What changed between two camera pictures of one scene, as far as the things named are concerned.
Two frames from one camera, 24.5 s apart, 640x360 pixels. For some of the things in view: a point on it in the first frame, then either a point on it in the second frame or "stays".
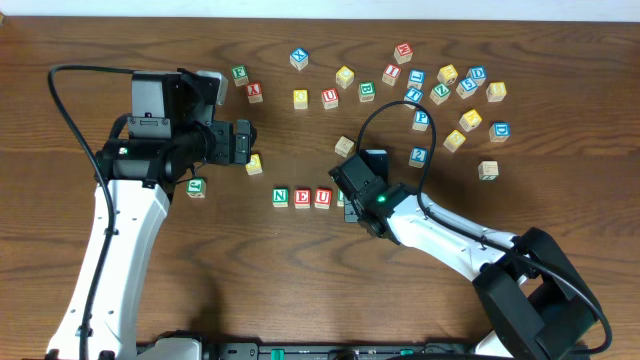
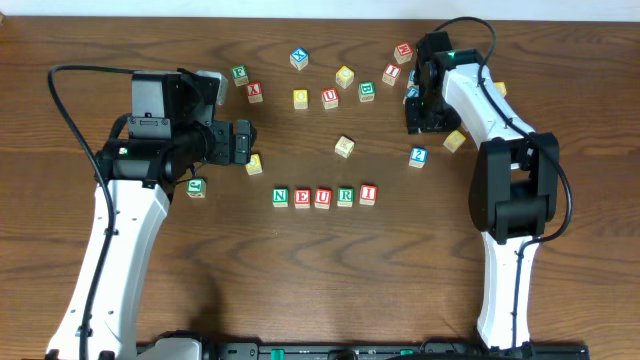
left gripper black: [240, 143] stays
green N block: [280, 197] stays
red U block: [323, 197] stays
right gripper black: [351, 213] -> [420, 120]
